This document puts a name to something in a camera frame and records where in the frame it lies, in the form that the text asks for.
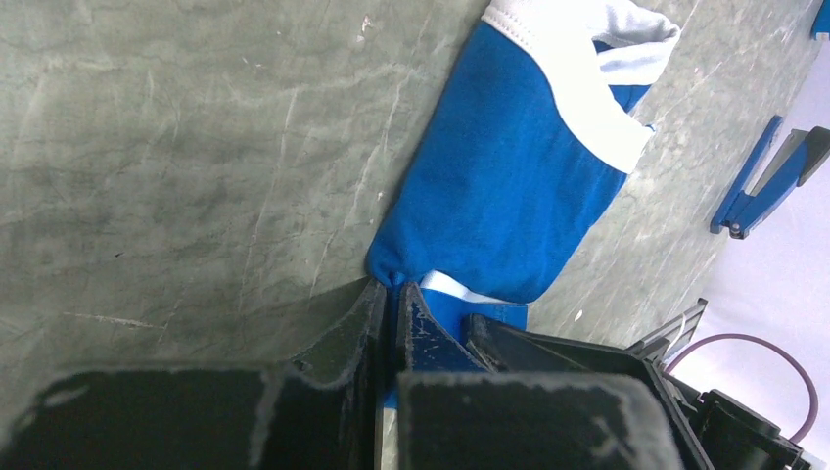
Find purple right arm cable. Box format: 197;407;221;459
664;333;819;446

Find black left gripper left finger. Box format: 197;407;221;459
1;281;387;469

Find blue black handheld device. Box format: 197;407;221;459
709;116;829;240

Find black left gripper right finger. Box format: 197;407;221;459
397;283;682;469

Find small blue block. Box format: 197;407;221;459
810;0;830;42

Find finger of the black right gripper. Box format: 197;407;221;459
462;314;655;382

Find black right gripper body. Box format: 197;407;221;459
626;298;814;469

